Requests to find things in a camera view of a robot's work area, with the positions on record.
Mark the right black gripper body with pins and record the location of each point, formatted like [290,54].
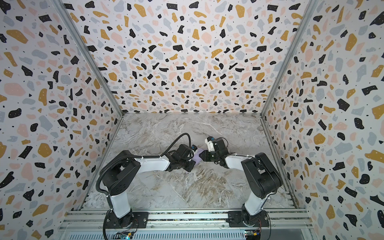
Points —
[210,155]

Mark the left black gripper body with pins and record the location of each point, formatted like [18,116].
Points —
[180,163]

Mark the lilac square paper sheet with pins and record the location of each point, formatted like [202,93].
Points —
[196,157]

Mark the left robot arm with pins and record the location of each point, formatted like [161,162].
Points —
[115,178]

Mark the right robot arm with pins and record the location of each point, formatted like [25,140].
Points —
[263,178]

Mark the right circuit board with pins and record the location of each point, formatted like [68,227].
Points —
[253,235]

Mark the circuit board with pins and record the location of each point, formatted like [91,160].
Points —
[125,235]
[253,235]

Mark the left circuit board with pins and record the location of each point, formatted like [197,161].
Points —
[125,235]

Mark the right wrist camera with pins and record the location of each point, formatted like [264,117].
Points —
[210,144]

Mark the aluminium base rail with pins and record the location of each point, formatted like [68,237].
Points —
[189,224]

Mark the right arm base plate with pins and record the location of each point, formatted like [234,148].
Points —
[243,219]

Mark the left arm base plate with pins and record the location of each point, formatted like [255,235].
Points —
[133,220]

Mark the right aluminium corner post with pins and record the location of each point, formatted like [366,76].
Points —
[290,54]

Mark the aluminium corner post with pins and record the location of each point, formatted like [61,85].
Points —
[65,16]
[290,54]

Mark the left aluminium corner post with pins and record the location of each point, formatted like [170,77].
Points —
[65,16]

